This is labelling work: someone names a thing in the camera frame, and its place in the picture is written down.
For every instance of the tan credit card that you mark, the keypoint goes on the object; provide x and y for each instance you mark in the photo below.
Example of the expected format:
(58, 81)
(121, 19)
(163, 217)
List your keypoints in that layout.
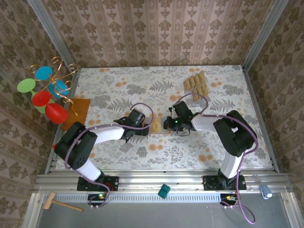
(192, 82)
(204, 89)
(187, 84)
(156, 125)
(200, 91)
(195, 96)
(196, 79)
(202, 76)

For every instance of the orange wooden board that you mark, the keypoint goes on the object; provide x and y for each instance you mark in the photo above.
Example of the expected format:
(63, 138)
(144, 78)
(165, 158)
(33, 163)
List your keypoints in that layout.
(80, 111)

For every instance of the small circuit board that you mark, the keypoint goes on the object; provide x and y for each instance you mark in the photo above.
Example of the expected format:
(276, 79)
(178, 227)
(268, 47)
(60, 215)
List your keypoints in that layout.
(226, 198)
(96, 197)

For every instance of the teal box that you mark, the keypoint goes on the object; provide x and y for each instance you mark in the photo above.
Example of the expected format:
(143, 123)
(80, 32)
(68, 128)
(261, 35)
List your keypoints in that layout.
(164, 191)

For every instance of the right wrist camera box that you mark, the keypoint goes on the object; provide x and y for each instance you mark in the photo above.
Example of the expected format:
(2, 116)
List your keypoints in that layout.
(181, 108)

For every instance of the red plastic glass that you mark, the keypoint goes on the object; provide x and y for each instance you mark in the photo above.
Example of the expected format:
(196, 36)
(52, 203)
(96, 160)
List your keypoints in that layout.
(56, 113)
(41, 98)

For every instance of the aluminium corner post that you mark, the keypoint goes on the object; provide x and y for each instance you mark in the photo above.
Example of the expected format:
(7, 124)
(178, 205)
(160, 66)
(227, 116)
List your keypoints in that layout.
(265, 31)
(51, 31)

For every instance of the floral table cover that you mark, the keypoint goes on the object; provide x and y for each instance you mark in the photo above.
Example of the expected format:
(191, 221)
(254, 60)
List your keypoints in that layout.
(147, 156)

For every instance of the small red white object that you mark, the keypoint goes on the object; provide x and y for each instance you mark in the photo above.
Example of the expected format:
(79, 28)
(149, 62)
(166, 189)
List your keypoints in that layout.
(54, 146)

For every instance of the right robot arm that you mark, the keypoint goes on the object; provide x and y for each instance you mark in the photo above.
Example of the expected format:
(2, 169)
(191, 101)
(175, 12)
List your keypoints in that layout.
(235, 135)

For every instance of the wooden mallet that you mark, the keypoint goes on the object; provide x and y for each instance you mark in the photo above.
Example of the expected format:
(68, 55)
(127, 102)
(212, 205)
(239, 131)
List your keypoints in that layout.
(50, 200)

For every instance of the grey metal tray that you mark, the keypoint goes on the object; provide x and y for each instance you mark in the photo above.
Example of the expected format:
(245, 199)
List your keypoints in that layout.
(154, 216)

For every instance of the aluminium rail frame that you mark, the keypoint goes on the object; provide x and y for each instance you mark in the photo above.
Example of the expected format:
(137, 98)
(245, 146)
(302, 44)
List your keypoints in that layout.
(142, 181)

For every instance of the white blue clip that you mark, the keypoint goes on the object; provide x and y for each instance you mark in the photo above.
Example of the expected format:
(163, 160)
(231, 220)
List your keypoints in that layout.
(266, 192)

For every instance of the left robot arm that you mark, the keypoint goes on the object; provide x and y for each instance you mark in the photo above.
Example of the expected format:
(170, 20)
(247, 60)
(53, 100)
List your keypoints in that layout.
(76, 147)

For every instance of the blue plastic glass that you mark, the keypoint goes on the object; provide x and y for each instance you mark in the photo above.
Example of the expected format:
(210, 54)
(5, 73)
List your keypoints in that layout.
(59, 89)
(44, 73)

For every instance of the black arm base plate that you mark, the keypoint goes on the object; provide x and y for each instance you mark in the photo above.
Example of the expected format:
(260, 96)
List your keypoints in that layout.
(207, 184)
(114, 184)

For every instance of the green plastic glass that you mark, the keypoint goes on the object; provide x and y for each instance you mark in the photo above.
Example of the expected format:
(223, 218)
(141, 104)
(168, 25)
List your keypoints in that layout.
(26, 85)

